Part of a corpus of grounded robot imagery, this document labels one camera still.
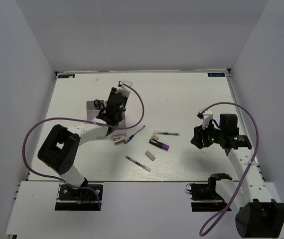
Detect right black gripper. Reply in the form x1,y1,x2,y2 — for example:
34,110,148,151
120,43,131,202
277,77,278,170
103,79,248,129
190,119,225,149

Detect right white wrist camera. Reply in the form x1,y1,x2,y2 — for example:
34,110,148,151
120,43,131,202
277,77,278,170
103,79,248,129
197,108,214,129

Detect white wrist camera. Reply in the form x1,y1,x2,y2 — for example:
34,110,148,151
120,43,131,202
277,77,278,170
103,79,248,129
197,108,214,129
116,81,133,99

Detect grey white eraser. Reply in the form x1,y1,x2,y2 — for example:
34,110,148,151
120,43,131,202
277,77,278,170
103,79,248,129
145,150,155,161

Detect white left organizer box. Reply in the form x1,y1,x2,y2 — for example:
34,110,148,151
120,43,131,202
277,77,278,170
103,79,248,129
86,100,108,137

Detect blue clear pen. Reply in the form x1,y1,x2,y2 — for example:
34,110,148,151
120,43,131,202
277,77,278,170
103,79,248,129
153,131,180,136

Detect white organizer box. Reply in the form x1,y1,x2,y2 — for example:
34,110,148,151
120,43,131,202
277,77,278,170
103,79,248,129
105,100,126,127
86,100,108,137

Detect blue table label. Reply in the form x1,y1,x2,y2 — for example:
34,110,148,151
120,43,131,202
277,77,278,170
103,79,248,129
207,72,225,77
58,74,75,79

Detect black handled scissors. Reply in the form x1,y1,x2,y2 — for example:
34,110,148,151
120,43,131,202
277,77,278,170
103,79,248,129
93,99,106,110

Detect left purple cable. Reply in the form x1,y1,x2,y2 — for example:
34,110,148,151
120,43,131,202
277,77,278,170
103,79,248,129
23,83,145,210

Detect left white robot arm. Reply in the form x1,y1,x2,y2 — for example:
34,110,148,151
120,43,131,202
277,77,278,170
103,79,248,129
37,86,131,199

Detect purple cap black highlighter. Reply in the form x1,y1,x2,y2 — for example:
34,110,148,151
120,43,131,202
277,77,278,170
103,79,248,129
149,139,169,151

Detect blue ballpoint pen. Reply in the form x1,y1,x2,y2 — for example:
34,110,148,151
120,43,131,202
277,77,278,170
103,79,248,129
124,125,145,144

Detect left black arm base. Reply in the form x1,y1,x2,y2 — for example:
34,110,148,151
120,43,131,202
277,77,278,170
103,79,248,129
54,184,100,211

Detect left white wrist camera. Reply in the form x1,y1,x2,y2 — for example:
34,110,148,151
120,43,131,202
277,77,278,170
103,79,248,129
116,81,133,99

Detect white right organizer box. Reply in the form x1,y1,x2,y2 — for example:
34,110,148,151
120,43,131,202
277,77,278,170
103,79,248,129
105,100,126,127

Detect right blue table label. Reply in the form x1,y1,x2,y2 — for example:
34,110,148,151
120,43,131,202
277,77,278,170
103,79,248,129
207,72,225,77

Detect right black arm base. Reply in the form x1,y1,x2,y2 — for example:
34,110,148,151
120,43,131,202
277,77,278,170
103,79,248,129
185,182,227,212

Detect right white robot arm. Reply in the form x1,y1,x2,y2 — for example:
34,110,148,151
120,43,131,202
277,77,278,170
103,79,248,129
185,110,284,239

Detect green gel pen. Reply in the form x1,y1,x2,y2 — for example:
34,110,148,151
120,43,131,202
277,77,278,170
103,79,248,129
126,156,151,172

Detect left blue table label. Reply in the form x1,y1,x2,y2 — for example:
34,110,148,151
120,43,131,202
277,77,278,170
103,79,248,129
58,74,75,79

